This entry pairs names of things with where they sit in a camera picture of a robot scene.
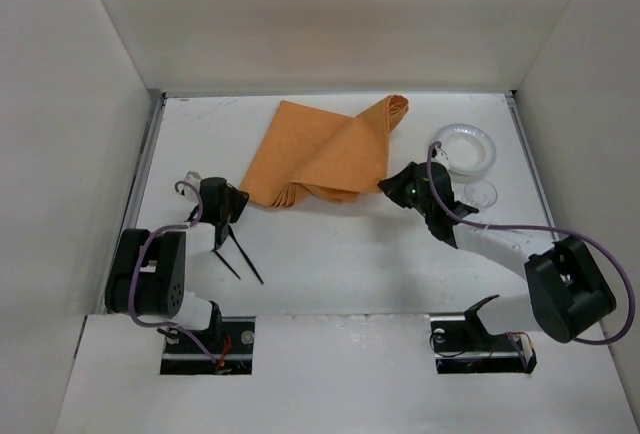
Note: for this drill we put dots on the clear drinking glass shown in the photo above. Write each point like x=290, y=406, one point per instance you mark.
x=481, y=195

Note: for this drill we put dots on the white ceramic bowl plate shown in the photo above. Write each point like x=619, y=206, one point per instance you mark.
x=470, y=150

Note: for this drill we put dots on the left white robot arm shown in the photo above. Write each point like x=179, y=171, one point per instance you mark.
x=147, y=279

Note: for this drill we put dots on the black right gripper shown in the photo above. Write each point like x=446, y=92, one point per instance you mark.
x=400, y=185

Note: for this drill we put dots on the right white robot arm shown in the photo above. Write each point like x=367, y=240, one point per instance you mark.
x=567, y=290

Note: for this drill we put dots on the right aluminium table rail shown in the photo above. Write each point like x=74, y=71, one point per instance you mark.
x=512, y=105

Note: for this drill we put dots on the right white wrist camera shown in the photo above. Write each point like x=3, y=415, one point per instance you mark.
x=440, y=156

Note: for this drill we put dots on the left aluminium table rail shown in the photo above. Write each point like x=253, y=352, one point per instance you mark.
x=135, y=186

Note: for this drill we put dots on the orange cloth placemat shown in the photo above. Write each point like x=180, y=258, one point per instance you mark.
x=311, y=152

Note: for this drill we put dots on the black plastic fork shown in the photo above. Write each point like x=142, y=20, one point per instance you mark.
x=226, y=263

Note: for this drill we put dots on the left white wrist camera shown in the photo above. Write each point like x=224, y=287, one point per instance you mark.
x=193, y=178

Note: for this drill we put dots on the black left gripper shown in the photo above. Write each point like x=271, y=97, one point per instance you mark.
x=221, y=232

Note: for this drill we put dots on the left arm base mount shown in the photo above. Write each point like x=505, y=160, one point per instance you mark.
x=229, y=342

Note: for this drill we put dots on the aluminium table rail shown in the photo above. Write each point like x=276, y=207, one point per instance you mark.
x=512, y=105
x=135, y=186

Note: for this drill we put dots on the black plastic knife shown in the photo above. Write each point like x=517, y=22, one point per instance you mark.
x=245, y=256

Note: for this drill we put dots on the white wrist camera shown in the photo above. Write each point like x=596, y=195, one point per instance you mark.
x=193, y=178
x=440, y=156

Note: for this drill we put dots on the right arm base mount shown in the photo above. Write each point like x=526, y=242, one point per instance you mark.
x=462, y=345

